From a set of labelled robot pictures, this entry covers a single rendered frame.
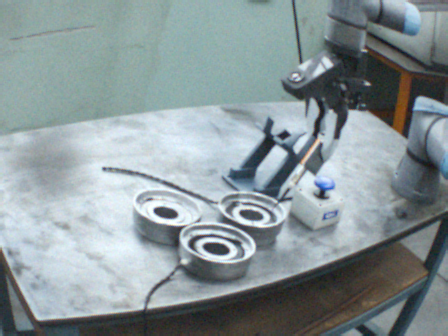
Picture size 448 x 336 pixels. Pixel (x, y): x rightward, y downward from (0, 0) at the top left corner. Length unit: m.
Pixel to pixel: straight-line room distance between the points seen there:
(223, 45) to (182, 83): 0.26
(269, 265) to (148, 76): 1.90
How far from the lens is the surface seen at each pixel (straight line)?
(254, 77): 3.13
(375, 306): 1.41
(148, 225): 0.96
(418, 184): 1.32
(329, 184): 1.10
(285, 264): 0.99
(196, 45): 2.87
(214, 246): 0.96
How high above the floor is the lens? 1.33
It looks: 25 degrees down
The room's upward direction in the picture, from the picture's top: 11 degrees clockwise
